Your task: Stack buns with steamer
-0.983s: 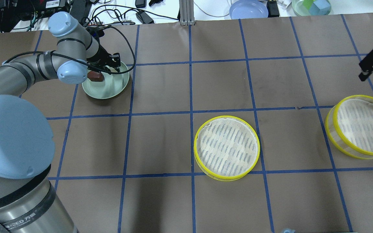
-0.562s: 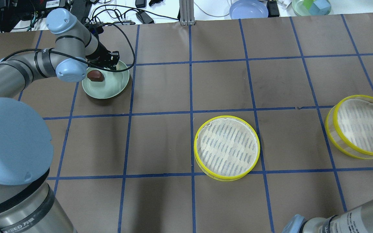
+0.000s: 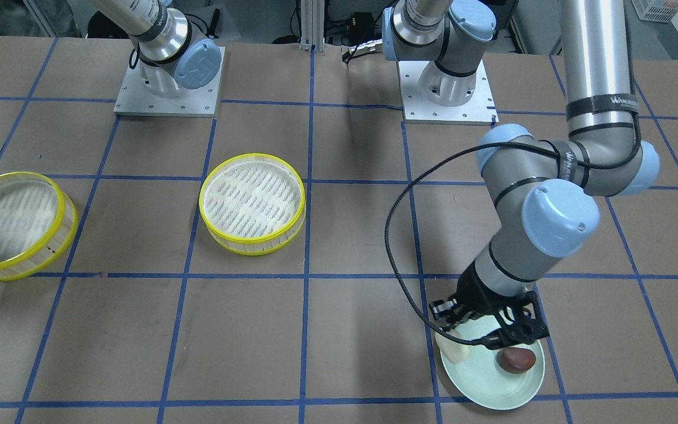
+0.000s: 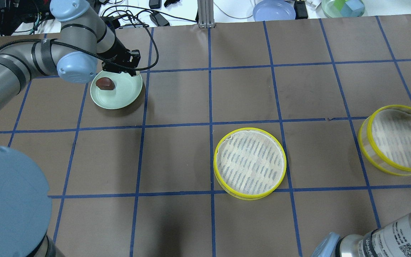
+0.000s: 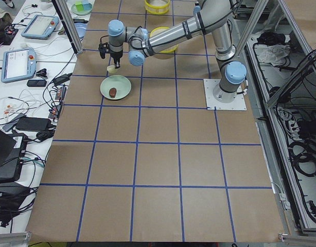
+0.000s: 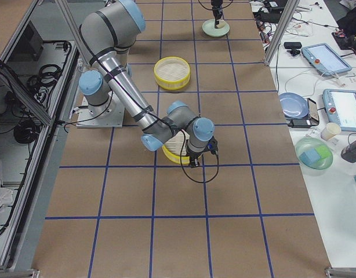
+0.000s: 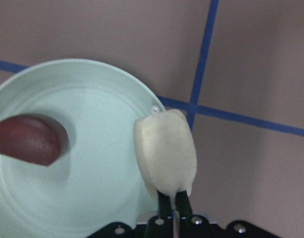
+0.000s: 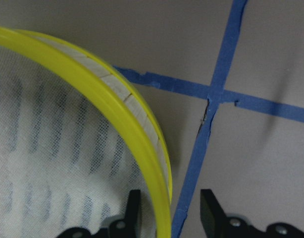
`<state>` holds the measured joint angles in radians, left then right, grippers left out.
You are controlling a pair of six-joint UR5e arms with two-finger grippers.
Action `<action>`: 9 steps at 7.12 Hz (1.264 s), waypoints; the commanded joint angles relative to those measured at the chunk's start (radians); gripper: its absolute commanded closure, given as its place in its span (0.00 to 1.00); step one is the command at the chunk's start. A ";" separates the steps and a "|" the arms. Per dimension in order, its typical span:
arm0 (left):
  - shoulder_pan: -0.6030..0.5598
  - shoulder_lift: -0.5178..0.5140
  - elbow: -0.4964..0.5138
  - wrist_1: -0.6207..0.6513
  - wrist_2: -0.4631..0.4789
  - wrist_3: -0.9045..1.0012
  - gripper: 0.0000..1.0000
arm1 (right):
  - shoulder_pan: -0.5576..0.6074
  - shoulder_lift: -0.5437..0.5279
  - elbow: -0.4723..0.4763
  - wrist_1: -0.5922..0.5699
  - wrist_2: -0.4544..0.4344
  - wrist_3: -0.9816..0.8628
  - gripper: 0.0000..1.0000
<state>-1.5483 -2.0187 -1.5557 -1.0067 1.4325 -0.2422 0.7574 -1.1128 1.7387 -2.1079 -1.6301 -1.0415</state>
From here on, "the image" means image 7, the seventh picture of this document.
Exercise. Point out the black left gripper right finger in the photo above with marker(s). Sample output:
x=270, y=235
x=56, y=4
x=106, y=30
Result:
x=182, y=204

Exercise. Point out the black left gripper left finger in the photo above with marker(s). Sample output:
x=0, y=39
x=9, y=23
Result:
x=164, y=206

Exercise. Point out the white steamed bun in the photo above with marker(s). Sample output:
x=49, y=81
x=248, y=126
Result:
x=165, y=153

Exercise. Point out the light green plate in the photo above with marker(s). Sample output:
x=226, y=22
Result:
x=97, y=180

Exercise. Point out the brown steamed bun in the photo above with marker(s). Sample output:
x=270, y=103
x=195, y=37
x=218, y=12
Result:
x=33, y=138

